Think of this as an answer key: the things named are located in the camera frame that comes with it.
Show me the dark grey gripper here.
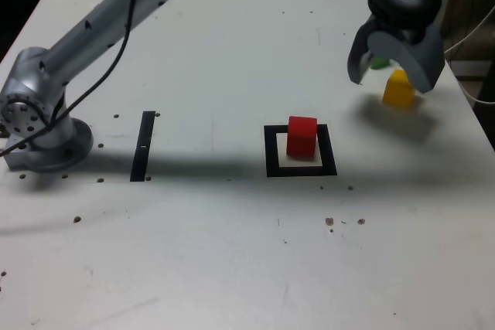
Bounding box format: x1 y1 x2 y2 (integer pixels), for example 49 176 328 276
346 16 445 95

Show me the yellow cube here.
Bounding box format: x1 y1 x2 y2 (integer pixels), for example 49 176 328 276
382 69 418 110

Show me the red cube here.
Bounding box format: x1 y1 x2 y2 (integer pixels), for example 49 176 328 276
285 115 319 159

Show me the black tape square outline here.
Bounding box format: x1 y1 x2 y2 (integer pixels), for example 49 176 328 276
263 124 338 179

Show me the black tape strip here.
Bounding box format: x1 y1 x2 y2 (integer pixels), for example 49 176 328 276
129 111 156 183

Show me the white cable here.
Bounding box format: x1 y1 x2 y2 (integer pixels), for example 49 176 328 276
459 74 495 105
442 4 495 56

